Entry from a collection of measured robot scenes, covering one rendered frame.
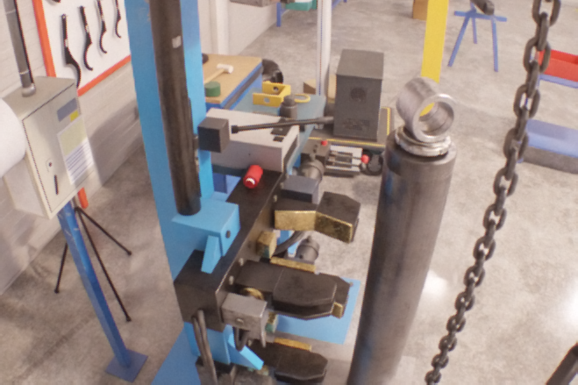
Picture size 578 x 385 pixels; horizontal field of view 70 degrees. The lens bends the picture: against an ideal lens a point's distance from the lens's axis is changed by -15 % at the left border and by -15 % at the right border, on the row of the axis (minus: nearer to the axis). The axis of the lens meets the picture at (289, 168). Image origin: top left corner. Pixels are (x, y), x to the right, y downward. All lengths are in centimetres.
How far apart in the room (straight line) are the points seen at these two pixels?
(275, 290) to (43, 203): 83
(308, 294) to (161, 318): 143
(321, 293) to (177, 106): 73
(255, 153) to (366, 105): 173
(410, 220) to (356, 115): 220
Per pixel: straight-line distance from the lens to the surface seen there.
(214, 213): 157
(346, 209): 187
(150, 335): 277
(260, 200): 178
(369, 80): 344
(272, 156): 190
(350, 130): 362
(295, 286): 157
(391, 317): 175
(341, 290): 220
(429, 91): 129
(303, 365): 194
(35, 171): 162
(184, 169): 147
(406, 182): 135
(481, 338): 285
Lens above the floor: 216
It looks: 34 degrees down
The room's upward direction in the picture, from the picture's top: straight up
